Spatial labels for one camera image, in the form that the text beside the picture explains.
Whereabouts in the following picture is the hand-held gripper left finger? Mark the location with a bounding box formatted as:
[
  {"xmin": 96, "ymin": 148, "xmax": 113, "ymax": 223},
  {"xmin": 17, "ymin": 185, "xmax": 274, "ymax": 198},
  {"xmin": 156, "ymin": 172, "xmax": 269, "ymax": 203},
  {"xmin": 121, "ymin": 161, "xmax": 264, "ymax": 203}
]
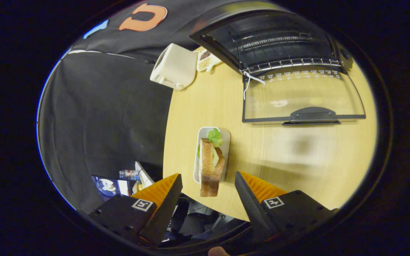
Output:
[{"xmin": 88, "ymin": 173, "xmax": 183, "ymax": 247}]

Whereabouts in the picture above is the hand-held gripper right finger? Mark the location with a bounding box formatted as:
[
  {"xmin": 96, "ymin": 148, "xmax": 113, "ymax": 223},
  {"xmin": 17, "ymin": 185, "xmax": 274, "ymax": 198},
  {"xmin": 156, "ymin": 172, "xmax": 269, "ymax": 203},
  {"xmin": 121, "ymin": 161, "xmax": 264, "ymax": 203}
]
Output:
[{"xmin": 235, "ymin": 171, "xmax": 339, "ymax": 246}]

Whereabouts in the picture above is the toasted sandwich with lettuce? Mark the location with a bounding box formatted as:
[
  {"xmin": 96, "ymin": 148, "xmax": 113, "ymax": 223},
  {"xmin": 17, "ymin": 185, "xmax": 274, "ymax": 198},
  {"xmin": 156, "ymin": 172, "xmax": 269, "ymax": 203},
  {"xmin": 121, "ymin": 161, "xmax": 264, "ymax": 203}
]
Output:
[{"xmin": 198, "ymin": 129, "xmax": 226, "ymax": 197}]

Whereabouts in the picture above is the black toaster oven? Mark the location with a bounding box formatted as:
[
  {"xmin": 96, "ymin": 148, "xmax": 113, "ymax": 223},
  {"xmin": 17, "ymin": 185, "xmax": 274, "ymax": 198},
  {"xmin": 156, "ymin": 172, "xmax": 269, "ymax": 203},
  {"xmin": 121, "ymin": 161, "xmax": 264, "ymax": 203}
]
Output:
[{"xmin": 190, "ymin": 2, "xmax": 366, "ymax": 126}]

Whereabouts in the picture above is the white bread toaster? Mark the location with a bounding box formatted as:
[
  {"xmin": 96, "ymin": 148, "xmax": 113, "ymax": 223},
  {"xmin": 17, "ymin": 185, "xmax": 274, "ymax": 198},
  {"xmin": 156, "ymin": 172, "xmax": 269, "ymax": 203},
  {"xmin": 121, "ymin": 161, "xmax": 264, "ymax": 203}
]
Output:
[{"xmin": 150, "ymin": 43, "xmax": 198, "ymax": 91}]

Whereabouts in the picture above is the white flat panel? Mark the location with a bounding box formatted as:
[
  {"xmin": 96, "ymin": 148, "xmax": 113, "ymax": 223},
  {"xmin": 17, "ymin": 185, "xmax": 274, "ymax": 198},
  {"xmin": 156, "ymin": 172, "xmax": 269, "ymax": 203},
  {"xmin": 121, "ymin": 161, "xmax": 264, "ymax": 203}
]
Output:
[{"xmin": 135, "ymin": 161, "xmax": 155, "ymax": 189}]

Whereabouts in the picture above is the blue lit screen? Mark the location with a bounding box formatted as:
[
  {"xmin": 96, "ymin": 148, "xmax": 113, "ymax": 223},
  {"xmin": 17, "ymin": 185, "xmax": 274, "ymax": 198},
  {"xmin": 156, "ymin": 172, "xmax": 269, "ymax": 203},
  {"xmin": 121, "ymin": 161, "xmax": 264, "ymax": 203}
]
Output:
[{"xmin": 92, "ymin": 175, "xmax": 133, "ymax": 202}]

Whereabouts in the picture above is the white rectangular tray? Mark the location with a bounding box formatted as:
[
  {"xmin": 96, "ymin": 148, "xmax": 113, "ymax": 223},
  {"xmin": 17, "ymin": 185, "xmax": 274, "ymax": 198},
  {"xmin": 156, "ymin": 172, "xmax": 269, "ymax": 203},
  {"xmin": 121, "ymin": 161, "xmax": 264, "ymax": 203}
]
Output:
[{"xmin": 193, "ymin": 127, "xmax": 231, "ymax": 184}]

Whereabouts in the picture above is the black backdrop cloth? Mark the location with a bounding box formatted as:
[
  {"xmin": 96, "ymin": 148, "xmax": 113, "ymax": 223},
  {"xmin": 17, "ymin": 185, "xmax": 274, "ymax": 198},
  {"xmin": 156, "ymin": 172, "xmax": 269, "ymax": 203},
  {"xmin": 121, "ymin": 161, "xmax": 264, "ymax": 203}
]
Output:
[{"xmin": 37, "ymin": 0, "xmax": 241, "ymax": 214}]

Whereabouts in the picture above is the small divided seed dish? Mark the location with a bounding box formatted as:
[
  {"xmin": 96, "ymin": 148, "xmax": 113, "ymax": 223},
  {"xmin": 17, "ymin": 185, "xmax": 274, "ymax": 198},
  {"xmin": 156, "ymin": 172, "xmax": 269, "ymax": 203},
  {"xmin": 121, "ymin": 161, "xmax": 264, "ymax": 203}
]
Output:
[{"xmin": 196, "ymin": 50, "xmax": 223, "ymax": 73}]

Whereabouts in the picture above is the white string tie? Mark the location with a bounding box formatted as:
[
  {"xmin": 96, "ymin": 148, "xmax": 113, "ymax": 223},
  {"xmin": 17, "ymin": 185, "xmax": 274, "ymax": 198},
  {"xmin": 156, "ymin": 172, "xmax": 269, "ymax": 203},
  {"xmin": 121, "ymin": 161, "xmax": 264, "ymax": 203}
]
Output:
[{"xmin": 242, "ymin": 71, "xmax": 266, "ymax": 100}]

